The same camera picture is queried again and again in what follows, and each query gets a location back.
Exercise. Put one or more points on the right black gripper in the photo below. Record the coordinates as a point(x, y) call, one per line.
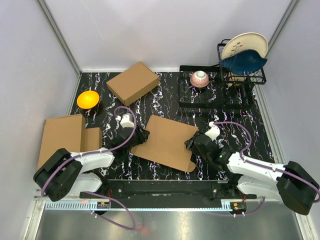
point(190, 145)

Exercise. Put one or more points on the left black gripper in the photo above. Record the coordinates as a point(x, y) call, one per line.
point(142, 134)

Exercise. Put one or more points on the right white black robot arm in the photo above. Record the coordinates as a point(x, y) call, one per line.
point(288, 183)

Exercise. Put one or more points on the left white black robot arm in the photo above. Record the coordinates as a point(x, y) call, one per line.
point(74, 172)

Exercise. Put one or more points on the small cardboard box left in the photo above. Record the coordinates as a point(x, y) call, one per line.
point(91, 139)

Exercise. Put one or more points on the closed cardboard box back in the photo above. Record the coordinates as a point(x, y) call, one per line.
point(133, 83)

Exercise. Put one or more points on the large cardboard box left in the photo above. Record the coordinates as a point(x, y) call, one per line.
point(62, 132)

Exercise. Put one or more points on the orange bowl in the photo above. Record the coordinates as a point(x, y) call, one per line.
point(88, 99)

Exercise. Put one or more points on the pink patterned bowl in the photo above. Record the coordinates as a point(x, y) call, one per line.
point(199, 79)

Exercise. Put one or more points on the beige cup in rack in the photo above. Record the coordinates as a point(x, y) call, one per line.
point(235, 81)

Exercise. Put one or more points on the blue leaf plate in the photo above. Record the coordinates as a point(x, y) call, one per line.
point(244, 63)

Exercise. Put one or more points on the cream floral plate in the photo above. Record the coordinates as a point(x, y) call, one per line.
point(246, 41)

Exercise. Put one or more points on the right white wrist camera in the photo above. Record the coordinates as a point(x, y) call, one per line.
point(213, 132)

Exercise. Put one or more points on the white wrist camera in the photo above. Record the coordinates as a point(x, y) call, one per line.
point(213, 132)
point(126, 120)

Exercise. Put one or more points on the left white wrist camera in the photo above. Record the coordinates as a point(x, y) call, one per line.
point(126, 120)

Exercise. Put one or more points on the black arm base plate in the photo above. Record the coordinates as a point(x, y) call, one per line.
point(208, 189)

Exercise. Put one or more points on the black wire dish rack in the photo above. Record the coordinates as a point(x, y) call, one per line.
point(217, 94)

